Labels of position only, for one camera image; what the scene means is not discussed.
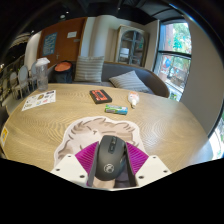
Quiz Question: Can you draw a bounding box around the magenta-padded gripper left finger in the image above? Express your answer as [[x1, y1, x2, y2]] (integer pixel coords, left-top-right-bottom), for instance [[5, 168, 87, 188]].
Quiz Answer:
[[50, 141, 100, 187]]

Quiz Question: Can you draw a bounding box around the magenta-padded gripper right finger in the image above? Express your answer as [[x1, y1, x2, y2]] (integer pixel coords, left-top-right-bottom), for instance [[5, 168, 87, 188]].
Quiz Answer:
[[124, 142, 172, 187]]

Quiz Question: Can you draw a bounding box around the black computer mouse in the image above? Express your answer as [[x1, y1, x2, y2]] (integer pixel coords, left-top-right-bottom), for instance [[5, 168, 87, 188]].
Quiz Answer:
[[94, 134, 129, 182]]

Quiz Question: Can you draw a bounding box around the cat-shaped mouse pad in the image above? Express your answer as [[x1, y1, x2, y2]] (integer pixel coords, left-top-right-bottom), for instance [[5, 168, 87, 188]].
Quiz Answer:
[[53, 115, 146, 189]]

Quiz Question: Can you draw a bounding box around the green small packet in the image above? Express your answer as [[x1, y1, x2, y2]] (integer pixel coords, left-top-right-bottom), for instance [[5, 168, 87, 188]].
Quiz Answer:
[[104, 104, 129, 116]]

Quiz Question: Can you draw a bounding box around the printed paper sheet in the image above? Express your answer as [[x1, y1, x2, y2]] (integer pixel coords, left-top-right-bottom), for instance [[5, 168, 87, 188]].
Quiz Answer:
[[21, 89, 57, 112]]

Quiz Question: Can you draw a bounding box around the black box with red print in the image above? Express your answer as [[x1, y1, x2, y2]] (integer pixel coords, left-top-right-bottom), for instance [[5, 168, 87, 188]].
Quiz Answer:
[[89, 88, 113, 105]]

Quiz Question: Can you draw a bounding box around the pale striped flat pillow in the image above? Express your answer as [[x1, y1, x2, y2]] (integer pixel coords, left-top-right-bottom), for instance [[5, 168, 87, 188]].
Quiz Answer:
[[108, 70, 150, 94]]

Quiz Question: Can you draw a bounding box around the grey curved sofa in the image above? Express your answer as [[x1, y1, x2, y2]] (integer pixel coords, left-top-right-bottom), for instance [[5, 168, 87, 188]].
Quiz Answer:
[[48, 60, 171, 99]]

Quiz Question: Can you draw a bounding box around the dark bag with orange top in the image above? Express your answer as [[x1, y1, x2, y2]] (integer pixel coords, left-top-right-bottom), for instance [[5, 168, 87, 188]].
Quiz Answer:
[[54, 60, 75, 84]]

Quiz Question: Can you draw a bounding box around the clear shaker bottle white lid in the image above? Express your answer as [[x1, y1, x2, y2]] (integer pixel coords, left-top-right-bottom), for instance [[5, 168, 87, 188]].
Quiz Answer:
[[35, 57, 51, 92]]

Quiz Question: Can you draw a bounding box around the group of white-framed chairs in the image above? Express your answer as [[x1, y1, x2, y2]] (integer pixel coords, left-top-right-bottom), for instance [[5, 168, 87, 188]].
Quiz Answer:
[[8, 61, 38, 101]]

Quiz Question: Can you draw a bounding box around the grey striped square pillow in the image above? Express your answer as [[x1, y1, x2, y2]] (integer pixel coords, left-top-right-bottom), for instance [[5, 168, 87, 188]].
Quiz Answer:
[[73, 55, 106, 84]]

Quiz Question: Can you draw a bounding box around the black-framed window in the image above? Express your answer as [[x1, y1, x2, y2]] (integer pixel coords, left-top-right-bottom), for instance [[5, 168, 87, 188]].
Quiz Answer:
[[152, 19, 193, 102]]

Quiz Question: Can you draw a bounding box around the brown wooden door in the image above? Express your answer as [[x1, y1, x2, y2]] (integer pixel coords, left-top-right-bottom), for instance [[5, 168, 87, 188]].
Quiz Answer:
[[36, 17, 88, 68]]

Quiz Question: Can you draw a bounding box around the arched glass-door cabinet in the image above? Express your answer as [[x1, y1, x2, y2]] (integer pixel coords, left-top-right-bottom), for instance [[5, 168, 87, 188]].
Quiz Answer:
[[114, 24, 150, 68]]

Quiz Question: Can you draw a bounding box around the blue poster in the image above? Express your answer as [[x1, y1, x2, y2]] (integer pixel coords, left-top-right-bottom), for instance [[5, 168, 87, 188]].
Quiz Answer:
[[42, 31, 58, 57]]

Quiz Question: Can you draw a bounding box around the white small door sign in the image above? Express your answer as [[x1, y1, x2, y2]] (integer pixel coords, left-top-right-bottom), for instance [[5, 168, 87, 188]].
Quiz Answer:
[[66, 30, 78, 39]]

